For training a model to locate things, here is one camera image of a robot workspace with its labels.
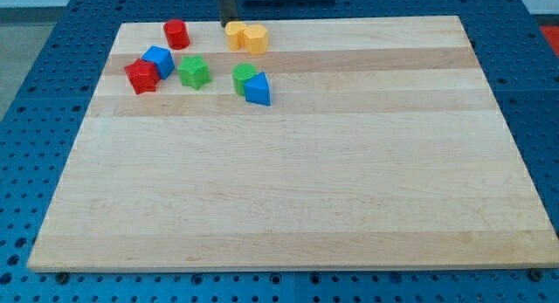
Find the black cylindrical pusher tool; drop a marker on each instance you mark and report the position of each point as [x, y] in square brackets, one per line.
[228, 11]

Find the red cylinder block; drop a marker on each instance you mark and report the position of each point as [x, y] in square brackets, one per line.
[176, 34]

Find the green star block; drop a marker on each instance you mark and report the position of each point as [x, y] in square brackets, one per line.
[194, 72]

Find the red star block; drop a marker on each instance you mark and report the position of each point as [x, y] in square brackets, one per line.
[142, 76]

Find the yellow heart block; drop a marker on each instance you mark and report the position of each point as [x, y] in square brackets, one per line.
[234, 32]

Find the yellow hexagon block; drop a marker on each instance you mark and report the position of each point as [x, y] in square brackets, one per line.
[256, 39]

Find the green cylinder block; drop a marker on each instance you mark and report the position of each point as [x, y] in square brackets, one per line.
[240, 74]

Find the blue cube block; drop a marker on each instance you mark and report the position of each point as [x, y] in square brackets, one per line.
[162, 59]

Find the blue triangle block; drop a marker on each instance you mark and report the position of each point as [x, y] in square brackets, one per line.
[257, 90]

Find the wooden board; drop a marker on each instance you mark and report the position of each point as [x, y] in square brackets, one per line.
[384, 148]

